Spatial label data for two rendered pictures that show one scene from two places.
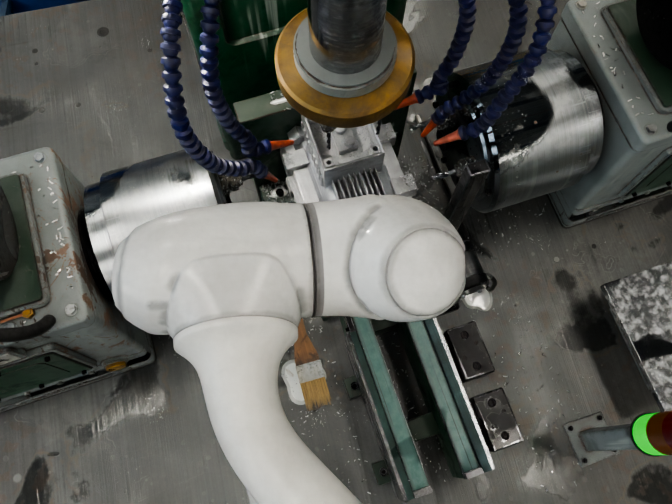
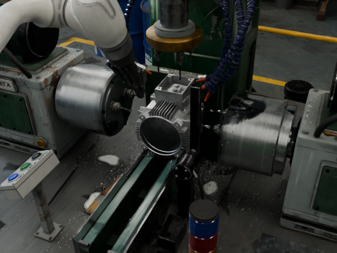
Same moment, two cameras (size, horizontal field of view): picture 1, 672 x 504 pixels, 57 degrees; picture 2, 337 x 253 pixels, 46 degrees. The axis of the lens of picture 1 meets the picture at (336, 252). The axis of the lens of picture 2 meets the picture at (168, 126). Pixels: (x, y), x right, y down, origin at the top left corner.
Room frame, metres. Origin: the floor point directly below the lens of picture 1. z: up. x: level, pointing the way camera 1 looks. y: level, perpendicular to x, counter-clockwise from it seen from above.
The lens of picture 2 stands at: (-0.39, -0.82, 1.80)
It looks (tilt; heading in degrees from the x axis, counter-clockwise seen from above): 35 degrees down; 44
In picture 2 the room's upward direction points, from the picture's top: 2 degrees counter-clockwise
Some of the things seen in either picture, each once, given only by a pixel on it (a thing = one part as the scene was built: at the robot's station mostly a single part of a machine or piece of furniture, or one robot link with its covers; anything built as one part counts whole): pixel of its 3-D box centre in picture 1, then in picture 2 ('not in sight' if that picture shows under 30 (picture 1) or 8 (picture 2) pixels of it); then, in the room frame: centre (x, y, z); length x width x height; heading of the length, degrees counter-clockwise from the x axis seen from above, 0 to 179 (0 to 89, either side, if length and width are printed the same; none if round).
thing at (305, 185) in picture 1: (348, 186); (171, 121); (0.45, -0.02, 1.01); 0.20 x 0.19 x 0.19; 20
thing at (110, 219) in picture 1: (144, 241); (85, 96); (0.33, 0.31, 1.04); 0.37 x 0.25 x 0.25; 110
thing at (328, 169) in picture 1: (341, 140); (175, 92); (0.49, 0.00, 1.11); 0.12 x 0.11 x 0.07; 20
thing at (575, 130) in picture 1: (526, 126); (266, 135); (0.57, -0.33, 1.04); 0.41 x 0.25 x 0.25; 110
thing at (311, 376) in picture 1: (306, 356); (107, 194); (0.19, 0.05, 0.80); 0.21 x 0.05 x 0.01; 18
